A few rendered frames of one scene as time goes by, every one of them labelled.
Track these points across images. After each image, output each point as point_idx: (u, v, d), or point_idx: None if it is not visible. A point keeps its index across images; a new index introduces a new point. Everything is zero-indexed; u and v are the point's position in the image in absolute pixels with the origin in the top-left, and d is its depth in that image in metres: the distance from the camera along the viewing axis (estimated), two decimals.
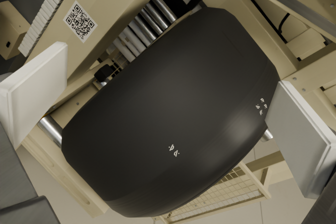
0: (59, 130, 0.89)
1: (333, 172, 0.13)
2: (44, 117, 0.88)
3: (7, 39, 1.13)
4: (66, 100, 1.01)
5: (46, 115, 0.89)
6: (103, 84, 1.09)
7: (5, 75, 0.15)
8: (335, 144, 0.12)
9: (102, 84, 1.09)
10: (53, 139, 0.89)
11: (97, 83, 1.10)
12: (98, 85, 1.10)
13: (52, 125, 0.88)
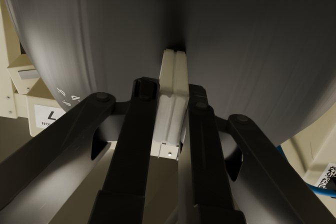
0: None
1: (183, 120, 0.15)
2: None
3: None
4: None
5: None
6: None
7: None
8: (180, 93, 0.14)
9: None
10: None
11: None
12: None
13: None
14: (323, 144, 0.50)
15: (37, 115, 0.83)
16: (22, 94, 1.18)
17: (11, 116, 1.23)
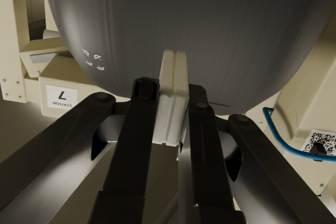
0: None
1: (183, 120, 0.15)
2: None
3: None
4: None
5: None
6: None
7: None
8: (180, 93, 0.14)
9: None
10: None
11: None
12: None
13: None
14: (306, 112, 0.57)
15: (49, 95, 0.90)
16: (31, 79, 1.24)
17: (20, 101, 1.30)
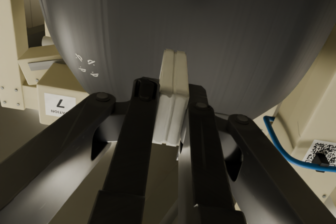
0: None
1: (183, 120, 0.15)
2: None
3: None
4: None
5: None
6: None
7: None
8: (180, 93, 0.14)
9: None
10: None
11: None
12: None
13: None
14: (308, 122, 0.56)
15: (47, 103, 0.89)
16: (29, 86, 1.24)
17: (18, 108, 1.29)
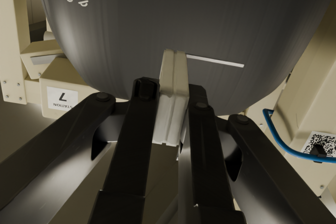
0: None
1: (183, 120, 0.15)
2: None
3: None
4: None
5: None
6: None
7: None
8: (180, 93, 0.14)
9: None
10: None
11: None
12: None
13: None
14: (306, 114, 0.57)
15: (49, 97, 0.90)
16: (31, 80, 1.25)
17: (21, 102, 1.30)
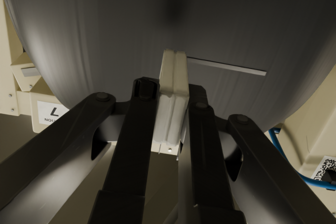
0: None
1: (183, 120, 0.15)
2: None
3: None
4: None
5: None
6: None
7: None
8: (180, 93, 0.14)
9: None
10: None
11: None
12: None
13: None
14: (319, 137, 0.51)
15: (40, 112, 0.84)
16: (24, 91, 1.19)
17: (13, 114, 1.25)
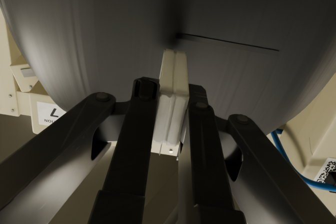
0: None
1: (183, 120, 0.15)
2: None
3: None
4: None
5: None
6: None
7: None
8: (180, 93, 0.14)
9: None
10: None
11: None
12: None
13: None
14: (322, 139, 0.51)
15: (40, 113, 0.84)
16: (24, 92, 1.19)
17: (13, 114, 1.24)
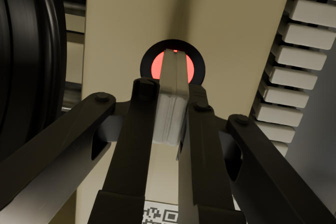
0: None
1: (183, 120, 0.15)
2: None
3: None
4: None
5: None
6: None
7: None
8: (180, 93, 0.14)
9: None
10: None
11: None
12: None
13: None
14: None
15: None
16: None
17: None
